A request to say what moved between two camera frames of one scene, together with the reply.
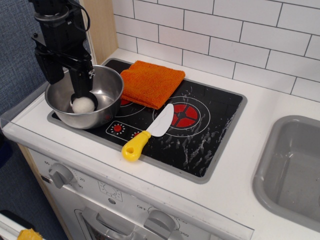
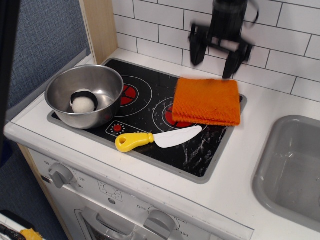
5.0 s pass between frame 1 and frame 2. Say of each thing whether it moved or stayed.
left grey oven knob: stayed
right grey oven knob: stayed
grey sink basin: stayed
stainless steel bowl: stayed
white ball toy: stayed
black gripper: moved
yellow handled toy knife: moved
